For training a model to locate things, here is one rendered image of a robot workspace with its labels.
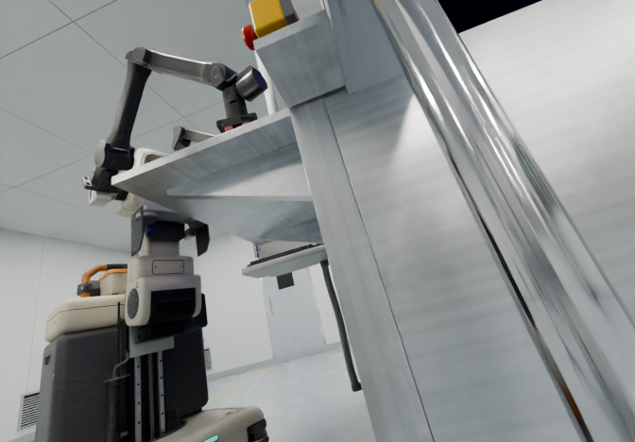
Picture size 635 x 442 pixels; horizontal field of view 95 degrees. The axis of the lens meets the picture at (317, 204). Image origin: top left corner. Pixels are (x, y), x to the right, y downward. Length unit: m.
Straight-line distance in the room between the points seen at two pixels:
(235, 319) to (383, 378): 6.48
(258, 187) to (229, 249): 6.50
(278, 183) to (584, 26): 0.55
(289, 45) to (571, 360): 0.43
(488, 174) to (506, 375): 0.27
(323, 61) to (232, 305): 6.57
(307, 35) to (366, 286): 0.35
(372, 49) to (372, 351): 0.42
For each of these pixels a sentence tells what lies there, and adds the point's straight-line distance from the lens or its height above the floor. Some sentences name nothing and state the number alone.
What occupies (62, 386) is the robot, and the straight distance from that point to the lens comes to 1.42.
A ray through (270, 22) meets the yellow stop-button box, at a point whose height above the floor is 0.96.
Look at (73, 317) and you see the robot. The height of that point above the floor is 0.74.
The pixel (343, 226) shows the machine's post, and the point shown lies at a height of 0.62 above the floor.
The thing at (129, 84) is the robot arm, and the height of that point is 1.40.
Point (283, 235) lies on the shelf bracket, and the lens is 1.11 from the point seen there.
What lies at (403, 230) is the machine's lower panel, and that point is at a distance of 0.42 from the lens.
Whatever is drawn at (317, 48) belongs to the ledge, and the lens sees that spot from 0.48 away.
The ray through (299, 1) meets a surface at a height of 1.11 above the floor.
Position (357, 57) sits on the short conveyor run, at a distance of 0.48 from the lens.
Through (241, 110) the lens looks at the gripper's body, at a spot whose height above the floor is 1.04.
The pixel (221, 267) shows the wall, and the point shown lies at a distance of 7.13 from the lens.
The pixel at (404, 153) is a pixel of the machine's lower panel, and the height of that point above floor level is 0.70.
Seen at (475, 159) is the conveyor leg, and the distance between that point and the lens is 0.23.
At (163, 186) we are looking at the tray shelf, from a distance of 0.73.
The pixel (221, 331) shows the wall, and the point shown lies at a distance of 7.03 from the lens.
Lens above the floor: 0.50
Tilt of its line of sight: 22 degrees up
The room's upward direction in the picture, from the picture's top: 15 degrees counter-clockwise
